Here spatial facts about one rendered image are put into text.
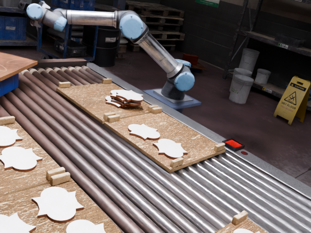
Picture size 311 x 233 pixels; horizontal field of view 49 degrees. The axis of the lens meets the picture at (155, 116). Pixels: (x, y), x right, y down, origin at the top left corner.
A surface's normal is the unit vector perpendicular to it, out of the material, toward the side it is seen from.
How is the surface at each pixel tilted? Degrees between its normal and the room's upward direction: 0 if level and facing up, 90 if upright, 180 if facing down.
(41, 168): 0
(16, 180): 0
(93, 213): 0
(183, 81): 97
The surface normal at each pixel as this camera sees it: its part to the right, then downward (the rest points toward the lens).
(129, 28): 0.01, 0.37
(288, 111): -0.72, -0.07
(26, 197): 0.19, -0.90
